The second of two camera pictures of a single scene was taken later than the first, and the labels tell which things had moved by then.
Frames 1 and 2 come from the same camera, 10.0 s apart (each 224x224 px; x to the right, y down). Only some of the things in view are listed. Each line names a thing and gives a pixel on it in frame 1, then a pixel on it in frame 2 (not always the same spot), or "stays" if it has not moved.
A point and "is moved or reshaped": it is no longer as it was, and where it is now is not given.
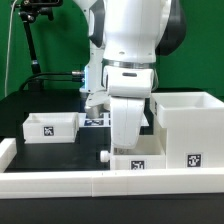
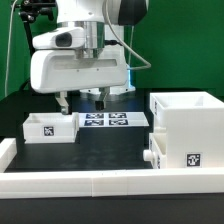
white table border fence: (105, 183) stays
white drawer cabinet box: (192, 128) stays
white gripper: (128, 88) → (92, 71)
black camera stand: (28, 12) stays
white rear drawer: (51, 127) stays
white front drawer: (149, 153) is moved or reshaped
